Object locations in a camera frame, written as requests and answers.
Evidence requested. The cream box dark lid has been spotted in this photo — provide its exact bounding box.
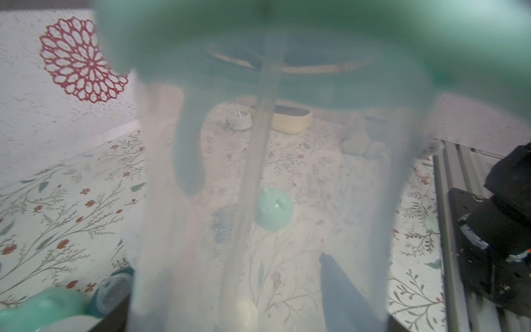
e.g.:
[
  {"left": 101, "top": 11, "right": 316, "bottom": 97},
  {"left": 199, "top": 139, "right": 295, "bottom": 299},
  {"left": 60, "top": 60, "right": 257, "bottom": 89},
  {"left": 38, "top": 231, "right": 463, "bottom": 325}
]
[{"left": 272, "top": 105, "right": 313, "bottom": 135}]

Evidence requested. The teal nipple collar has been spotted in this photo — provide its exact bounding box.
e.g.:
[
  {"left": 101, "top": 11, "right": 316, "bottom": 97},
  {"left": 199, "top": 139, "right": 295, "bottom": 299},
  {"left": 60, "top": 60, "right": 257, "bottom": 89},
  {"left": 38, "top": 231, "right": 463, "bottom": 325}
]
[{"left": 86, "top": 267, "right": 134, "bottom": 318}]

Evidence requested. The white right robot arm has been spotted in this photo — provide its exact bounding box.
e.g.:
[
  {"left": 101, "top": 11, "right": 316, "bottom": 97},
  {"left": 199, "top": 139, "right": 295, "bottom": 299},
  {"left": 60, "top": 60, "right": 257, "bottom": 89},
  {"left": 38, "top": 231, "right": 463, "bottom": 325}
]
[{"left": 387, "top": 142, "right": 530, "bottom": 331}]

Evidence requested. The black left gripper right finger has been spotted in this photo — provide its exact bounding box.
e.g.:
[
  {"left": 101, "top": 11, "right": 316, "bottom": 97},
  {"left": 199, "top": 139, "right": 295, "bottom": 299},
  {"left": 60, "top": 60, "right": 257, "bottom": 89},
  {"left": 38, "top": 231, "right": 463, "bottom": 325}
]
[{"left": 319, "top": 253, "right": 407, "bottom": 331}]

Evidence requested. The clear baby bottle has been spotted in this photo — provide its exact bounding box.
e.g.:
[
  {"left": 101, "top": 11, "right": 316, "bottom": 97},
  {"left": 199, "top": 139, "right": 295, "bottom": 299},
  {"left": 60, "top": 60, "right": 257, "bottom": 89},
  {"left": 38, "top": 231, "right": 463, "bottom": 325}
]
[
  {"left": 124, "top": 32, "right": 436, "bottom": 332},
  {"left": 1, "top": 287, "right": 100, "bottom": 332}
]

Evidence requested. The mint bottle cap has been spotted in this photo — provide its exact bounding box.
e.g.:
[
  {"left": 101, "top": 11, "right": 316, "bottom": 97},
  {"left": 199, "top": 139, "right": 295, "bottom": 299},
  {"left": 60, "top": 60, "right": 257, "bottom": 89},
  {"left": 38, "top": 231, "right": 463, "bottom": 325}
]
[{"left": 255, "top": 186, "right": 294, "bottom": 232}]

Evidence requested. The grey white plush toy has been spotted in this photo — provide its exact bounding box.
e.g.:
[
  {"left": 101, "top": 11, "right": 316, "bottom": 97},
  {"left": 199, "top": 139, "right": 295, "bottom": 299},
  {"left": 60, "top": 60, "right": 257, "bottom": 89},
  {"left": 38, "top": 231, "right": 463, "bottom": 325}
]
[{"left": 340, "top": 114, "right": 442, "bottom": 159}]

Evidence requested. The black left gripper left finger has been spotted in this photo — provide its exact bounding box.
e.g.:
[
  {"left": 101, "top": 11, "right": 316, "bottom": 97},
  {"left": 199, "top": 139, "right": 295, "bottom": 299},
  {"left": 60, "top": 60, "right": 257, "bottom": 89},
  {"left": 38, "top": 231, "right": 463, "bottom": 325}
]
[{"left": 89, "top": 295, "right": 131, "bottom": 332}]

